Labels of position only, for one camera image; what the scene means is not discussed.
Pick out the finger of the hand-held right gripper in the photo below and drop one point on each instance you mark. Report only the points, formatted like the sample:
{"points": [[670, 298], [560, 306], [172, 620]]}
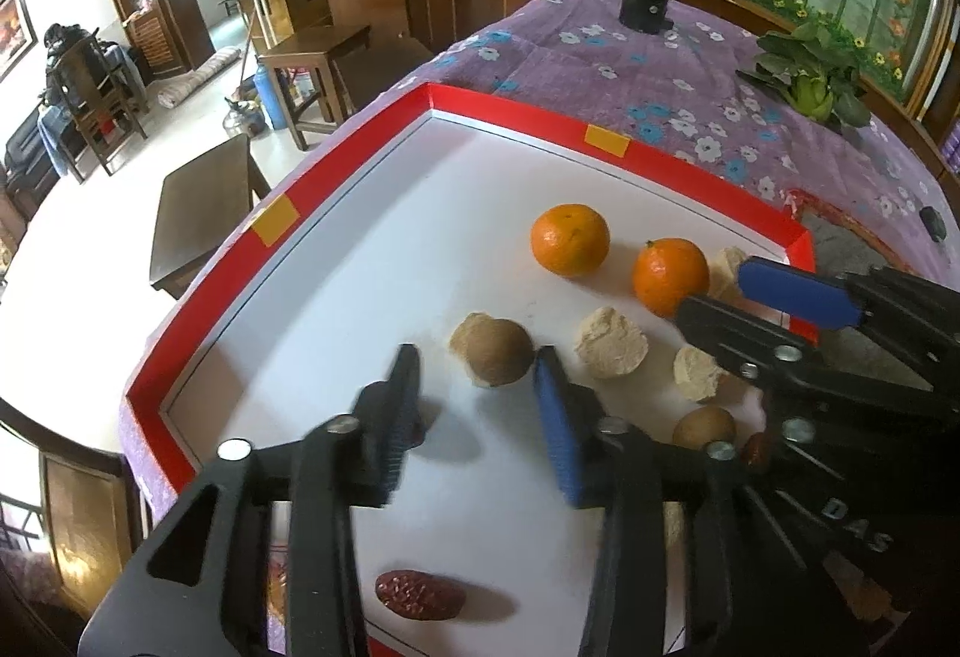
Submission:
{"points": [[720, 334], [795, 293]]}

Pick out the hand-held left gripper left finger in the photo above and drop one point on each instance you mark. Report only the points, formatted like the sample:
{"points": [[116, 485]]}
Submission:
{"points": [[397, 436]]}

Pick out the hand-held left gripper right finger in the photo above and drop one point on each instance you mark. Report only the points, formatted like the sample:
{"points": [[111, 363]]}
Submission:
{"points": [[559, 432]]}

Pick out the square beige pastry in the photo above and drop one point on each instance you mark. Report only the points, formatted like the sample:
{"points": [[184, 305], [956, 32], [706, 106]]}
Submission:
{"points": [[697, 376]]}

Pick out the small beige pastry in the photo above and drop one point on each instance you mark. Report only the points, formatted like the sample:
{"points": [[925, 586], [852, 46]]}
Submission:
{"points": [[726, 271]]}

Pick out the orange tangerine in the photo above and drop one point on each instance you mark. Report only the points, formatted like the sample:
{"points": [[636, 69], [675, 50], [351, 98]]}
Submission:
{"points": [[570, 239], [670, 276]]}

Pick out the large brown longan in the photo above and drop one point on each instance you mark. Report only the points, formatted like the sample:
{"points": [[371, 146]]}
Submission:
{"points": [[495, 351]]}

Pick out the round beige pastry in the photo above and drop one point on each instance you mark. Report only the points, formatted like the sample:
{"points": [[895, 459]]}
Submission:
{"points": [[611, 342]]}

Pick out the red date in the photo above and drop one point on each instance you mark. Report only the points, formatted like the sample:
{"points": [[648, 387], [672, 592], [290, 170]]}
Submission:
{"points": [[412, 593], [756, 451]]}

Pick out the white tray with red border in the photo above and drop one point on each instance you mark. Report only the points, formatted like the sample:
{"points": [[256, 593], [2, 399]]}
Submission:
{"points": [[375, 237]]}

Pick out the small black device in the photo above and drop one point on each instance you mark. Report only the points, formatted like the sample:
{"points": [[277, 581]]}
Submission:
{"points": [[934, 223]]}

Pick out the green bok choy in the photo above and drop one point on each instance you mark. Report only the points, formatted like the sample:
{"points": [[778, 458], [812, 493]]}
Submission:
{"points": [[814, 83]]}

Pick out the low dark wooden table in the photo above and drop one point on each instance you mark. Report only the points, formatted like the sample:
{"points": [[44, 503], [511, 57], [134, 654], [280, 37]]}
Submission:
{"points": [[202, 207]]}

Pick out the purple floral tablecloth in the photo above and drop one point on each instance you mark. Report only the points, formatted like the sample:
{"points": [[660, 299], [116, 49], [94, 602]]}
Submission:
{"points": [[562, 64]]}

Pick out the black cylindrical device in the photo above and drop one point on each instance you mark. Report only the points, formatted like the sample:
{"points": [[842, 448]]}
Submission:
{"points": [[645, 8]]}

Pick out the metal pot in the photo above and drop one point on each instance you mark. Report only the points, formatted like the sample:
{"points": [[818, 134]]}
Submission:
{"points": [[244, 121]]}

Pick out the blue bottle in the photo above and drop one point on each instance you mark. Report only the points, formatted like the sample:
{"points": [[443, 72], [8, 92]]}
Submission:
{"points": [[274, 94]]}

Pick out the dark wooden stool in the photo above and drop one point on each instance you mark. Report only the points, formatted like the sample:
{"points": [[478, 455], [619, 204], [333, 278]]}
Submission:
{"points": [[315, 46], [382, 61]]}

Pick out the rolled floor mat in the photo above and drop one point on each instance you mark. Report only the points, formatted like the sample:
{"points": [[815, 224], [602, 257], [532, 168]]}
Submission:
{"points": [[199, 73]]}

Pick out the wooden chair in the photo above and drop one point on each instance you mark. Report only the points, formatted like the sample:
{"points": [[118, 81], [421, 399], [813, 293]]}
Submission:
{"points": [[94, 94]]}

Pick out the framed wall picture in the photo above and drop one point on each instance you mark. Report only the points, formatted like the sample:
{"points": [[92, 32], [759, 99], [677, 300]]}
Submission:
{"points": [[15, 27]]}

